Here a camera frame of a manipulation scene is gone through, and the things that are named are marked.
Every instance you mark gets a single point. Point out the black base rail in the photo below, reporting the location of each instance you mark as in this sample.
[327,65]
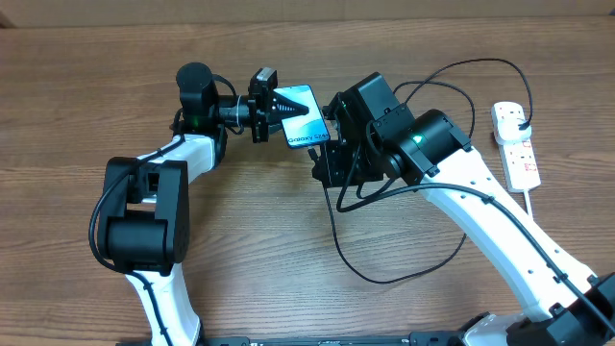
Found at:
[327,341]

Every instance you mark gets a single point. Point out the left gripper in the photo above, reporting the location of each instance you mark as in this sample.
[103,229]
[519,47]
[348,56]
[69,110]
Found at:
[262,104]

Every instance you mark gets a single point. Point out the white charger plug adapter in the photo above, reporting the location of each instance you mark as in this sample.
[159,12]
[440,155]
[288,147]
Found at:
[510,131]

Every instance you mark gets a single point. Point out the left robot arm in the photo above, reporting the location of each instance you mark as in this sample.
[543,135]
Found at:
[140,226]

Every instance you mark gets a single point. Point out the blue Galaxy smartphone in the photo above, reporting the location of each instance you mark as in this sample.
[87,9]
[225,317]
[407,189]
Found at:
[306,130]

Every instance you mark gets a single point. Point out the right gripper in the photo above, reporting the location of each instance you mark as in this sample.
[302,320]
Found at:
[333,169]

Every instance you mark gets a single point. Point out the white power strip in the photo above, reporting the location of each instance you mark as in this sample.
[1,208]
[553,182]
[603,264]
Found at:
[518,159]

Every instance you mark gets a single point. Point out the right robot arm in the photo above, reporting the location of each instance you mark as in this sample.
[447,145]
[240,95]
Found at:
[563,302]

